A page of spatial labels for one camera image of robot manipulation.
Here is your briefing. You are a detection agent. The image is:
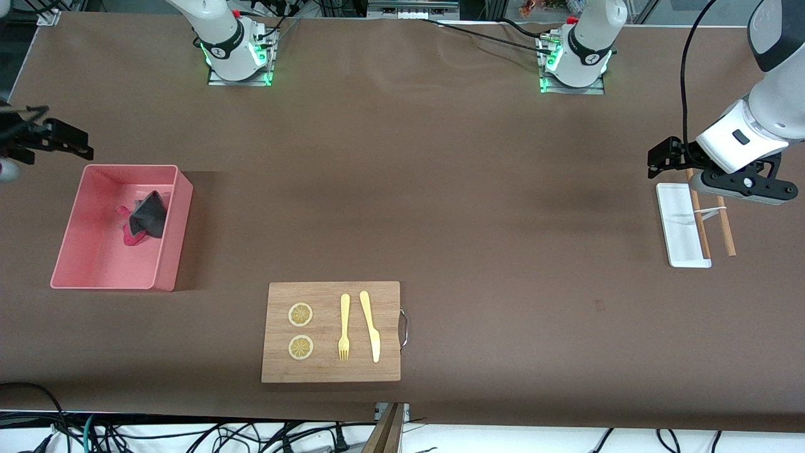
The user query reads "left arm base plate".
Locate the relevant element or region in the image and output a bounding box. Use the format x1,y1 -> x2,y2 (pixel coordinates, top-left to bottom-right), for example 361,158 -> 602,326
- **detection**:
539,33 -> 606,95

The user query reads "pink plastic bin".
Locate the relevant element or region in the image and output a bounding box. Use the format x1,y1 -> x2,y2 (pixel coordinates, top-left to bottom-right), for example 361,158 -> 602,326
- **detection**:
50,164 -> 194,293

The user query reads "bamboo cutting board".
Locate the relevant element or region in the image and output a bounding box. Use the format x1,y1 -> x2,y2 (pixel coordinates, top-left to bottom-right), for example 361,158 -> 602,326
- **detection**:
261,281 -> 401,383

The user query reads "grey electronics box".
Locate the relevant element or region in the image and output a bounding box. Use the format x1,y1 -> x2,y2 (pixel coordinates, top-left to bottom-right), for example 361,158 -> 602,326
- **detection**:
368,0 -> 460,20

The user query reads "yellow plastic knife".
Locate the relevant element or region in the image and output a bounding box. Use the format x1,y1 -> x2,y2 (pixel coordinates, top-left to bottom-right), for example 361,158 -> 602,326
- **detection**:
359,291 -> 381,364

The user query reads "colourful toy pile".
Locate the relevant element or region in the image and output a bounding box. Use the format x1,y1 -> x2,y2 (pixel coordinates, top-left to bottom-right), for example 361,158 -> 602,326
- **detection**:
518,0 -> 589,18

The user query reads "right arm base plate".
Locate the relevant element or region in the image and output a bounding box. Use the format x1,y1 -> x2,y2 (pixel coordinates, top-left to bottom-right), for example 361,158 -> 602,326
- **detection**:
208,24 -> 275,87

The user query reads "white rack base tray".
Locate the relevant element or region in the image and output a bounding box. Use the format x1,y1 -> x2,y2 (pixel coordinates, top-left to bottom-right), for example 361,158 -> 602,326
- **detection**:
656,182 -> 713,269

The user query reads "black looped floor cable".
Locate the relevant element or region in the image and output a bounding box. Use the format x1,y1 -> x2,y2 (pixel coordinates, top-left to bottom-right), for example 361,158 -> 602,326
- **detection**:
0,382 -> 67,438

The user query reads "black table cable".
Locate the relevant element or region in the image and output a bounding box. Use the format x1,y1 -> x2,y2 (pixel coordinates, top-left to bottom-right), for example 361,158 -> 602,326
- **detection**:
420,18 -> 549,52

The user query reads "yellow plastic fork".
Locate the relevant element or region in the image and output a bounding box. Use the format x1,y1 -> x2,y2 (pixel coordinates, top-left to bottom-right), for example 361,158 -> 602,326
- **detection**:
338,294 -> 351,362

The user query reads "wooden post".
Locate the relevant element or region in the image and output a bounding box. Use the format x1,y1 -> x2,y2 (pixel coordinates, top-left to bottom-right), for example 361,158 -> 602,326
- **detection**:
362,403 -> 405,453

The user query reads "pink and grey cloth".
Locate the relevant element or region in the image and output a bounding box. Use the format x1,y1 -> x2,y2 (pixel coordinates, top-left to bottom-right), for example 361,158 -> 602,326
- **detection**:
116,190 -> 170,247

